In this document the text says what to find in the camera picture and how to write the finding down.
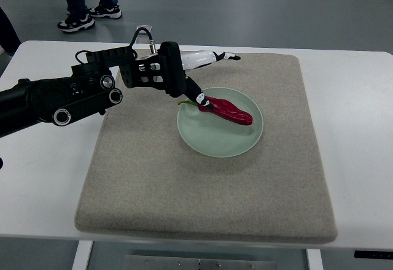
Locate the red pepper with green stem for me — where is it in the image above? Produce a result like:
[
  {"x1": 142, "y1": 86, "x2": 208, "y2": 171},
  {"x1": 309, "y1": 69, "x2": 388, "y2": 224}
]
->
[{"x1": 178, "y1": 96, "x2": 253, "y2": 126}]

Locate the grey metal base plate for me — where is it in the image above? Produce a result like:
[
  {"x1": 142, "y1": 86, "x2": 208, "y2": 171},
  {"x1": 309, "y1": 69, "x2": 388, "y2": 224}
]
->
[{"x1": 122, "y1": 255, "x2": 277, "y2": 270}]

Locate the light green round plate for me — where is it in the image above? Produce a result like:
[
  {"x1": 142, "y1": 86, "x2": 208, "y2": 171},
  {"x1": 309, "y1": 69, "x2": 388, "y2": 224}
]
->
[{"x1": 177, "y1": 87, "x2": 263, "y2": 158}]

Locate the black table control panel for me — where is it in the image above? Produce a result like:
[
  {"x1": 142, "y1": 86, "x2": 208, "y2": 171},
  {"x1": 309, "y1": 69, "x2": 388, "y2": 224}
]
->
[{"x1": 354, "y1": 250, "x2": 393, "y2": 260}]

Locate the white table leg right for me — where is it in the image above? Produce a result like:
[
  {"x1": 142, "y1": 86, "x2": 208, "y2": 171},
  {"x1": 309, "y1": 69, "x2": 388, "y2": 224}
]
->
[{"x1": 306, "y1": 249, "x2": 324, "y2": 270}]

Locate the white table leg left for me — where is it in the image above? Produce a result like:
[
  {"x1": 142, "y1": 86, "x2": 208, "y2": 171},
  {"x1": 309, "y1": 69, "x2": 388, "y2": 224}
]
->
[{"x1": 71, "y1": 241, "x2": 93, "y2": 270}]

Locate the person in jeans and sneakers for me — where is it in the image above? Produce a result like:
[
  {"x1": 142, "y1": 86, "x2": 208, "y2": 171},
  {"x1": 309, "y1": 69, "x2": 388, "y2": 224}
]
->
[{"x1": 57, "y1": 0, "x2": 122, "y2": 33}]

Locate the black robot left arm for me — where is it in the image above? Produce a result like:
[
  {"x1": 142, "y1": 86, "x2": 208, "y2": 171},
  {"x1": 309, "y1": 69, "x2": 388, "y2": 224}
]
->
[{"x1": 1, "y1": 40, "x2": 187, "y2": 137}]

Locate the white table leg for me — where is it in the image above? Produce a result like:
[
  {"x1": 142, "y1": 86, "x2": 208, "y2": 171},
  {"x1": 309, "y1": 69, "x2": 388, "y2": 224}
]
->
[
  {"x1": 71, "y1": 241, "x2": 93, "y2": 270},
  {"x1": 306, "y1": 249, "x2": 324, "y2": 270}
]

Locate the beige felt mat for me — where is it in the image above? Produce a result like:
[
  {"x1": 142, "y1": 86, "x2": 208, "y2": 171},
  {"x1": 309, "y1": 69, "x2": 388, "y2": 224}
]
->
[{"x1": 75, "y1": 53, "x2": 337, "y2": 244}]

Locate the clear floor marker plate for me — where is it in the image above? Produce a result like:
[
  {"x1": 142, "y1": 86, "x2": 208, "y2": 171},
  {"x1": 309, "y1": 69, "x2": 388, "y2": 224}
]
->
[{"x1": 135, "y1": 25, "x2": 152, "y2": 44}]

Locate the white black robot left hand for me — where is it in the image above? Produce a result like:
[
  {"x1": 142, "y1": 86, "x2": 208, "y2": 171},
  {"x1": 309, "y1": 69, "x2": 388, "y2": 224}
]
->
[{"x1": 181, "y1": 50, "x2": 241, "y2": 110}]

